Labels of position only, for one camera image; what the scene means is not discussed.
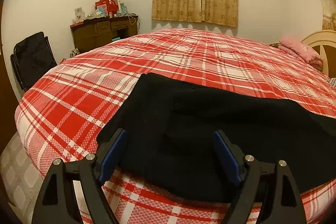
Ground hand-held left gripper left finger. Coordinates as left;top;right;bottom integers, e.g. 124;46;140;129
31;128;128;224

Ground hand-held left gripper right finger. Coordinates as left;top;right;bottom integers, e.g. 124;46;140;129
213;130;308;224

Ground black pants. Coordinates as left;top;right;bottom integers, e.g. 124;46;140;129
97;72;336;203

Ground red plaid bed sheet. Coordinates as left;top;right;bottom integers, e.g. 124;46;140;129
14;28;336;224

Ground black folding chair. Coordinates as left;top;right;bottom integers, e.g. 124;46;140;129
10;31;58;92

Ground brown wooden desk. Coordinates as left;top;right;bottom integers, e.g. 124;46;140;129
70;15;139;54

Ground pink folded quilt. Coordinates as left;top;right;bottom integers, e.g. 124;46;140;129
278;36;324;71

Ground white printed card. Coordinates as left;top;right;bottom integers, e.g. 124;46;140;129
75;7;86;24

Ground cream and brown headboard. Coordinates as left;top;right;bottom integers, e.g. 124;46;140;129
301;30;336;77

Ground red gift bag white label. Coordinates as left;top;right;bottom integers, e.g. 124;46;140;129
95;0;110;16

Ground white cable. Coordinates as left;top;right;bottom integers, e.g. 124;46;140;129
128;15;141;31

